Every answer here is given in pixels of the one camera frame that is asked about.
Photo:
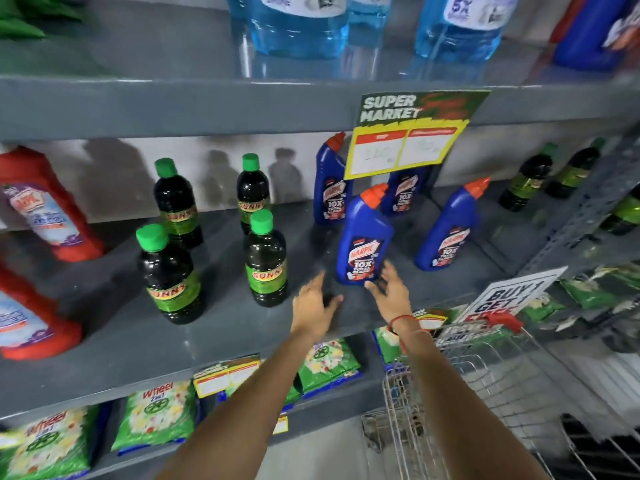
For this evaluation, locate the person's left forearm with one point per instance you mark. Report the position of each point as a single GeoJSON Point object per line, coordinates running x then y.
{"type": "Point", "coordinates": [250, 414]}

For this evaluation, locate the yellow and green price sign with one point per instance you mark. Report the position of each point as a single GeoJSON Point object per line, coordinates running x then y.
{"type": "Point", "coordinates": [405, 134]}

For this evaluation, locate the small yellow shelf tag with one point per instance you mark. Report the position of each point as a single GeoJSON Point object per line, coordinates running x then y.
{"type": "Point", "coordinates": [280, 424]}

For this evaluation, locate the red plastic bottle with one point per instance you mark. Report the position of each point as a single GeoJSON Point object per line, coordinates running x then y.
{"type": "Point", "coordinates": [567, 14]}

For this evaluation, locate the green packets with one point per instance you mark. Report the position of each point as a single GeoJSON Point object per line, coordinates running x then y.
{"type": "Point", "coordinates": [25, 14]}

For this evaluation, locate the person's left hand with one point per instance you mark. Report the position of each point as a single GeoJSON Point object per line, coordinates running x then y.
{"type": "Point", "coordinates": [311, 314]}

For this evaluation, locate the grey perforated shelf upright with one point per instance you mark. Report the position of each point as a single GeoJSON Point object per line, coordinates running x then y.
{"type": "Point", "coordinates": [590, 204]}

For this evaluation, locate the dark blue plastic bottle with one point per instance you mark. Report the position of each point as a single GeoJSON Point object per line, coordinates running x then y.
{"type": "Point", "coordinates": [590, 29]}

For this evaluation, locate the person's right thumb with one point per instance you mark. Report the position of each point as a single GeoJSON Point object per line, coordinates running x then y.
{"type": "Point", "coordinates": [373, 288]}

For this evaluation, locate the red cleaner bottle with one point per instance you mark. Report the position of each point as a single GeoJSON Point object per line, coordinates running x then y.
{"type": "Point", "coordinates": [45, 204]}
{"type": "Point", "coordinates": [30, 319]}

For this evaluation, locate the clear bottle of blue liquid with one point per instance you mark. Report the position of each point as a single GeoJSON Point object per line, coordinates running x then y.
{"type": "Point", "coordinates": [367, 19]}
{"type": "Point", "coordinates": [460, 29]}
{"type": "Point", "coordinates": [295, 24]}

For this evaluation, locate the person's right forearm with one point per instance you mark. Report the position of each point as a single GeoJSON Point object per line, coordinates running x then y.
{"type": "Point", "coordinates": [460, 419]}

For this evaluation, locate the white offer sign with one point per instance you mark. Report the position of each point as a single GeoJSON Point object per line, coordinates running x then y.
{"type": "Point", "coordinates": [510, 294]}

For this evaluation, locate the dark bottle with green cap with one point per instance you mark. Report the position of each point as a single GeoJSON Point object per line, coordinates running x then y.
{"type": "Point", "coordinates": [266, 264]}
{"type": "Point", "coordinates": [527, 182]}
{"type": "Point", "coordinates": [170, 279]}
{"type": "Point", "coordinates": [252, 192]}
{"type": "Point", "coordinates": [572, 172]}
{"type": "Point", "coordinates": [625, 212]}
{"type": "Point", "coordinates": [176, 204]}

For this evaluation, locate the person's left thumb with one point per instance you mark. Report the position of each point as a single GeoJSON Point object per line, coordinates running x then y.
{"type": "Point", "coordinates": [334, 303]}

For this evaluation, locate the blue toilet cleaner bottle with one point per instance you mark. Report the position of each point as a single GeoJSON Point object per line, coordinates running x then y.
{"type": "Point", "coordinates": [404, 192]}
{"type": "Point", "coordinates": [330, 189]}
{"type": "Point", "coordinates": [364, 234]}
{"type": "Point", "coordinates": [450, 229]}

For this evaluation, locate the person's right hand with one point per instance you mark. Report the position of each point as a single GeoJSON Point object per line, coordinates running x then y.
{"type": "Point", "coordinates": [395, 300]}

